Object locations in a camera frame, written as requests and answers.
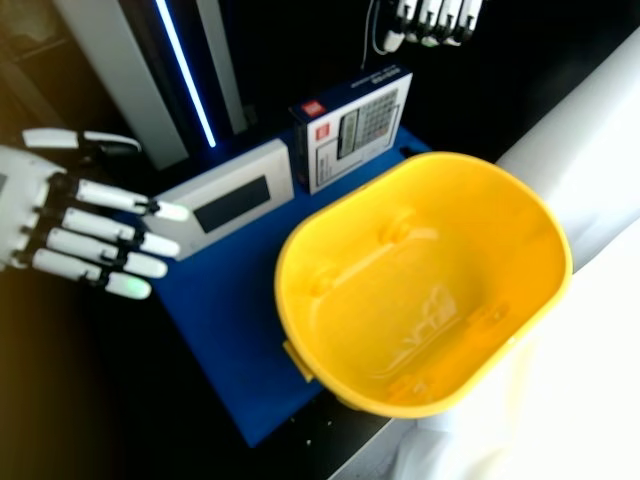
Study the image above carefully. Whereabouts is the white box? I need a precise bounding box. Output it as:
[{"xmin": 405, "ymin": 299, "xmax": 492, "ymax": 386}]
[{"xmin": 149, "ymin": 139, "xmax": 295, "ymax": 261}]

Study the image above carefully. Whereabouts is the calculator retail box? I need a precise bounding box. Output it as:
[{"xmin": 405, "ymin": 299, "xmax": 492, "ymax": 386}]
[{"xmin": 288, "ymin": 67, "xmax": 414, "ymax": 196}]

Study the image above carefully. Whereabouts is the grey column with blue light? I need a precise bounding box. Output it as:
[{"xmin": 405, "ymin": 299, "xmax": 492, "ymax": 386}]
[{"xmin": 52, "ymin": 0, "xmax": 249, "ymax": 171}]

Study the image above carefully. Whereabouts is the blue table cloth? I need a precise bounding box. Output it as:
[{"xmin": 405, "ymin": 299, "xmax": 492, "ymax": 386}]
[{"xmin": 112, "ymin": 124, "xmax": 434, "ymax": 449}]

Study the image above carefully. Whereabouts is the yellow plastic bucket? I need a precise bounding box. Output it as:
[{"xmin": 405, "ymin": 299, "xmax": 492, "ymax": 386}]
[{"xmin": 273, "ymin": 151, "xmax": 574, "ymax": 419}]

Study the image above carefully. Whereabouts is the white cable with plug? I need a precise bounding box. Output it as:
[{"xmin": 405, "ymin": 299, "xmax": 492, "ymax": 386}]
[{"xmin": 360, "ymin": 0, "xmax": 405, "ymax": 69}]

